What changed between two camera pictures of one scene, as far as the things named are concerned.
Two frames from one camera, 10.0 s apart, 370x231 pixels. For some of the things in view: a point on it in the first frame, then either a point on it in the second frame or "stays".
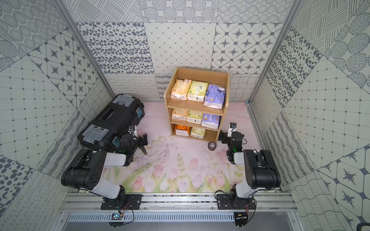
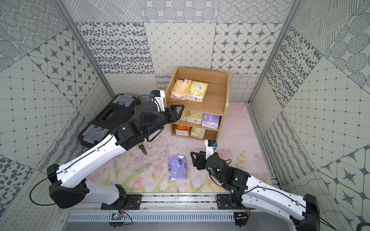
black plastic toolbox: (102, 133) stays
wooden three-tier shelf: (197, 101) stays
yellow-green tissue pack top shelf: (197, 91) stays
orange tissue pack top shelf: (180, 89) stays
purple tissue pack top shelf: (214, 96) → (177, 167)
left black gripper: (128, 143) → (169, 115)
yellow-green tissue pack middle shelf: (194, 117) stays
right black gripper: (224, 136) → (200, 159)
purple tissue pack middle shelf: (211, 121) stays
